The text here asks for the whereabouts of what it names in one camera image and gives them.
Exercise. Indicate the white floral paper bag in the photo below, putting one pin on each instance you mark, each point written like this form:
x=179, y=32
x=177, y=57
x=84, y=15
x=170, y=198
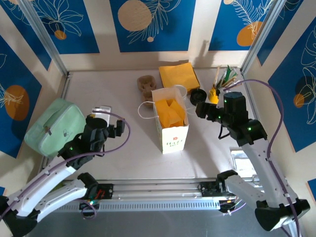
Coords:
x=174, y=143

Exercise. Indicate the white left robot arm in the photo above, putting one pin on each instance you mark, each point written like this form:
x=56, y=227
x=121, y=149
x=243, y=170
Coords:
x=44, y=182

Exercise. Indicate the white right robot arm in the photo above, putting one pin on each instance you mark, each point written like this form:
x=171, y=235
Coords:
x=259, y=163

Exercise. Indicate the wrapped straws bundle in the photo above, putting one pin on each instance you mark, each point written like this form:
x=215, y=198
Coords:
x=223, y=79

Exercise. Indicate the shiny metal plate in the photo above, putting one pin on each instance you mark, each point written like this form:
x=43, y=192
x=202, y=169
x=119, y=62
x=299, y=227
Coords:
x=240, y=160

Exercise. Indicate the mint green zipper pouch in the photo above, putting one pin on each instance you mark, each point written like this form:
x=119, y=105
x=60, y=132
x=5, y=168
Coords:
x=54, y=123

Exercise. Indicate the black cup lid stack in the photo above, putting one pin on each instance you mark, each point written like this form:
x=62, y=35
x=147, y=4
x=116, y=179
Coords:
x=198, y=96

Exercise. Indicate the brown cardboard napkin tray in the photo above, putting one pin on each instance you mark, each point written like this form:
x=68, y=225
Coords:
x=198, y=82

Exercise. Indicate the yellow napkin stack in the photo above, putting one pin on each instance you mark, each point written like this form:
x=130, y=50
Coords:
x=177, y=75

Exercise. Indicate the pulp cup carrier stack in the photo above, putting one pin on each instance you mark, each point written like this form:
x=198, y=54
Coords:
x=146, y=84

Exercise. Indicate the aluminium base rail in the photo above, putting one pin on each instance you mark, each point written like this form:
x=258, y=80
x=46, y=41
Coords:
x=153, y=195

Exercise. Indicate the aluminium frame post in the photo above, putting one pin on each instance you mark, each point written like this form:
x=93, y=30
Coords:
x=42, y=34
x=261, y=37

